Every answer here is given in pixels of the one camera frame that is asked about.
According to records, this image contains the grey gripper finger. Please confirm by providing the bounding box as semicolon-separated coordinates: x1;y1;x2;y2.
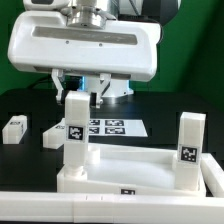
90;73;111;109
51;69;65;104

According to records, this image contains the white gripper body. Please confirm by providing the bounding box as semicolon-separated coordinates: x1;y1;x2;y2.
8;11;161;82

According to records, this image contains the white desk top tray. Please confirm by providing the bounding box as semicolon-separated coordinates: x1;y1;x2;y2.
57;143;206;197

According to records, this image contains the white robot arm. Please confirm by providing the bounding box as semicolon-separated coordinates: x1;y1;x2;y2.
8;0;181;108

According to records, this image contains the white marker sheet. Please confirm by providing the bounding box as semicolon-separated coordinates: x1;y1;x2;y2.
59;117;148;138

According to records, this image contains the white front fence bar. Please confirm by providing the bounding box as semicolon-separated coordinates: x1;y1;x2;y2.
0;192;224;224

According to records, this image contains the white fence bar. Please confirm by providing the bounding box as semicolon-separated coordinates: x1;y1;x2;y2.
201;153;224;198
0;192;224;224

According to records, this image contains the white right fence bar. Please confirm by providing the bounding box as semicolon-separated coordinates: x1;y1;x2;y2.
201;153;224;198

